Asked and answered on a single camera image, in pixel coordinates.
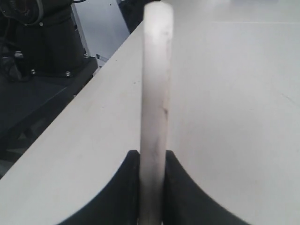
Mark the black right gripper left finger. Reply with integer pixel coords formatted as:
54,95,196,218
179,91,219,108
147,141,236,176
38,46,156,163
60,150,140,225

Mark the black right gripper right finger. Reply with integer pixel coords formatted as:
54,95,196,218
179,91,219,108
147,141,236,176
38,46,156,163
162,150,247,225

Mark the white wooden paint brush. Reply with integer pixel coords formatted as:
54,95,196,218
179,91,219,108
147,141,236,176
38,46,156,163
138,1,174,225

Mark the black robot base pedestal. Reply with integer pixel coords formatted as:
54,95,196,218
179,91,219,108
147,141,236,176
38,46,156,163
0,0,98,176

